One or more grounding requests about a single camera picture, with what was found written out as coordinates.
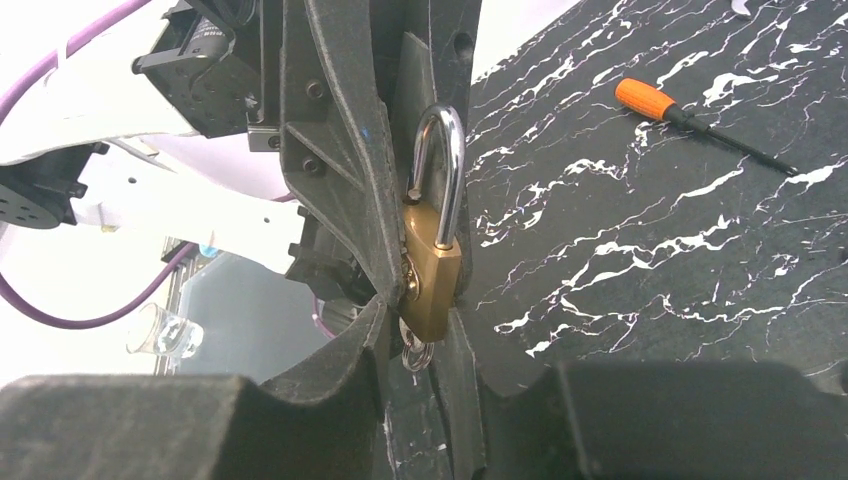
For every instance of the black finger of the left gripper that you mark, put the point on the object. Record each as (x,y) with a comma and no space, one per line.
(453,28)

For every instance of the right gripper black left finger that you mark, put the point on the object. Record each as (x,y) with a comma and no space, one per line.
(317,420)

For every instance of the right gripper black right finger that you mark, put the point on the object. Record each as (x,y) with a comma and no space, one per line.
(509,416)

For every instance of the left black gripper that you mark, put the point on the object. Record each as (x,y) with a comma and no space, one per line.
(297,77)

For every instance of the brass padlock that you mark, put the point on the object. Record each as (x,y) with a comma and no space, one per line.
(433,253)

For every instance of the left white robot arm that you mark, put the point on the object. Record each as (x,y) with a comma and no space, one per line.
(68,123)

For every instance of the clear plastic cup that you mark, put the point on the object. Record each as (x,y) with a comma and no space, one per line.
(157,331)

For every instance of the orange handled screwdriver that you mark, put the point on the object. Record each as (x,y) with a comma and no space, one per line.
(652,103)

